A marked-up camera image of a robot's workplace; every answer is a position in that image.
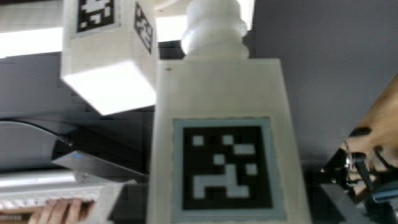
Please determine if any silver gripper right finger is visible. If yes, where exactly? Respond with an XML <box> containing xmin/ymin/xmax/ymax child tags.
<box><xmin>308</xmin><ymin>184</ymin><xmax>376</xmax><ymax>224</ymax></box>

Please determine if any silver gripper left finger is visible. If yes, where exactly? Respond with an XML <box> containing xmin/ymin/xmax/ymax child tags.
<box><xmin>109</xmin><ymin>183</ymin><xmax>150</xmax><ymax>224</ymax></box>

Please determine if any white stool leg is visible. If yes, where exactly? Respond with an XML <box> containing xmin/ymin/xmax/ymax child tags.
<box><xmin>146</xmin><ymin>0</ymin><xmax>312</xmax><ymax>224</ymax></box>
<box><xmin>61</xmin><ymin>0</ymin><xmax>159</xmax><ymax>116</ymax></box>

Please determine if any white front fence bar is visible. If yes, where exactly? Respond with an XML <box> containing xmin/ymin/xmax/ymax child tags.
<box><xmin>0</xmin><ymin>0</ymin><xmax>193</xmax><ymax>58</ymax></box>

